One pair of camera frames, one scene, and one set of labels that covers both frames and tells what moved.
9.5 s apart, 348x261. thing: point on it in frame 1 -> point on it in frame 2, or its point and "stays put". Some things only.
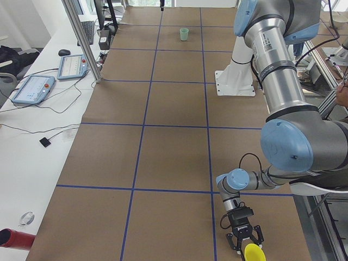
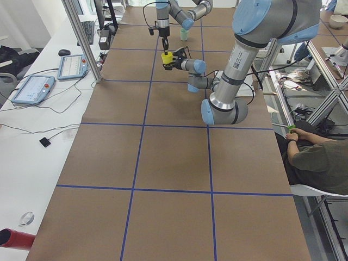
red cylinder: [10, 238] stays put
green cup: [184, 33] stays put
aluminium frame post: [70, 8] stays put
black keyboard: [88, 26] stays put
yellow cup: [253, 252] -> [167, 58]
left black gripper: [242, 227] -> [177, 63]
